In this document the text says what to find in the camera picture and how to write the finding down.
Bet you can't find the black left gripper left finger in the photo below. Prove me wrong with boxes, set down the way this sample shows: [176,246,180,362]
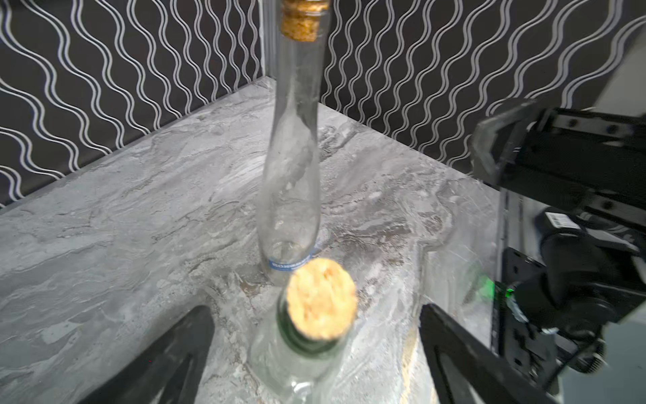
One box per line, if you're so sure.
[80,306,215,403]

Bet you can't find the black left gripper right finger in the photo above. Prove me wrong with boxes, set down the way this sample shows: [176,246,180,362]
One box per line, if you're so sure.
[419,303,554,403]

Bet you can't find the short clear corked bottle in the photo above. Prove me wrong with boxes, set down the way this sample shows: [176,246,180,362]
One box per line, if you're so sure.
[248,258,358,403]

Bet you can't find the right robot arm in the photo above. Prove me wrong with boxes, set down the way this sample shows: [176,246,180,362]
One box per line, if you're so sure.
[472,97,645,401]

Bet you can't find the tall clear corked bottle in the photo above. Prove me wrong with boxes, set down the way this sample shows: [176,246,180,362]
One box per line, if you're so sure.
[257,1,331,286]

